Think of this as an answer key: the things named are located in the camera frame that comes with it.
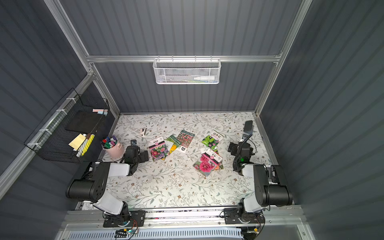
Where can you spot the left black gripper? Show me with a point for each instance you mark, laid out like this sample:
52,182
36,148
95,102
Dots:
142,156

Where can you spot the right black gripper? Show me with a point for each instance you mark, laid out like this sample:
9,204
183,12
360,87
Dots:
234,148

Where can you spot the purple pink flower seed packet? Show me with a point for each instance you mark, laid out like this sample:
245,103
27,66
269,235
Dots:
158,149

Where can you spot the yellow sunflower seed packet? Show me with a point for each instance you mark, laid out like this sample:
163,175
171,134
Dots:
172,143

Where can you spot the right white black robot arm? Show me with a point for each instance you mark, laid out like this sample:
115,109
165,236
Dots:
269,182

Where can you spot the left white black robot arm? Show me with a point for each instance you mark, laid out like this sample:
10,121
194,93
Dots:
90,181

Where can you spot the green leaf seed packet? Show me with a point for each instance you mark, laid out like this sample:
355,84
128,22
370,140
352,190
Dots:
212,140

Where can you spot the pink carnation seed packet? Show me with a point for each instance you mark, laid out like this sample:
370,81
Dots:
206,168

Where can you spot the red pink field seed packet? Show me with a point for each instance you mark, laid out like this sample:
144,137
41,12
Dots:
185,138

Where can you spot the pink marker cup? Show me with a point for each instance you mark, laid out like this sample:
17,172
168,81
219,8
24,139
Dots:
113,147

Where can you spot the black rectangular eraser block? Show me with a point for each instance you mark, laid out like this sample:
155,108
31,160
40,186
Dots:
248,127

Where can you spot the small white pink clip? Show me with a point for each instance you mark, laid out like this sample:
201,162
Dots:
143,132

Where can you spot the yellow sticky note pad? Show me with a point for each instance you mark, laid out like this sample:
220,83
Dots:
77,141

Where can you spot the black notebook in basket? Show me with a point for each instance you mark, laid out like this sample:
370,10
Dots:
84,122

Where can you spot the white bottle in basket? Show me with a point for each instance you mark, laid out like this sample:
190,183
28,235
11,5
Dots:
205,78

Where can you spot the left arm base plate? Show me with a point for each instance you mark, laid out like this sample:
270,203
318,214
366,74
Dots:
133,219

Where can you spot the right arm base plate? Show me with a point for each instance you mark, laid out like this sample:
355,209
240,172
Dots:
233,216

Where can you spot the black wire wall basket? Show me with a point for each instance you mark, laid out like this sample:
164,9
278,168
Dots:
72,133

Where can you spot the white wire mesh basket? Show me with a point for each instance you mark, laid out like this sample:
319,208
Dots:
183,73

